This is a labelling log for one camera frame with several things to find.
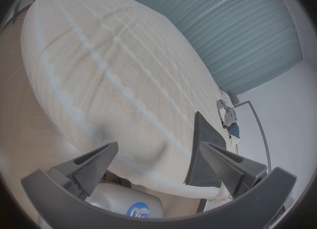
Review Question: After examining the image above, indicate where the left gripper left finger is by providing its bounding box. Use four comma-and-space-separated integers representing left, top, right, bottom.
48, 141, 119, 197

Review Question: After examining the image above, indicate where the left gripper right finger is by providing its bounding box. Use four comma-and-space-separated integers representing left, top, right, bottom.
199, 141, 268, 196

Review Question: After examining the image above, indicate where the black T-shirt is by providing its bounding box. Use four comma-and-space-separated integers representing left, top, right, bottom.
183, 111, 227, 189

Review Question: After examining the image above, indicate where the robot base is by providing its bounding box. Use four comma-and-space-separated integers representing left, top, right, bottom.
85, 182, 165, 220

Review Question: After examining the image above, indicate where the pile of clothes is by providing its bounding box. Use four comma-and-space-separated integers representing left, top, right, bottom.
217, 98, 242, 147

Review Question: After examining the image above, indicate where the bed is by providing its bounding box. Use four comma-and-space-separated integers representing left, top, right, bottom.
18, 0, 273, 204

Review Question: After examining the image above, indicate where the white printed pillow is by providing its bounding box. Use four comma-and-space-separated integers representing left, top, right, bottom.
219, 89, 233, 107

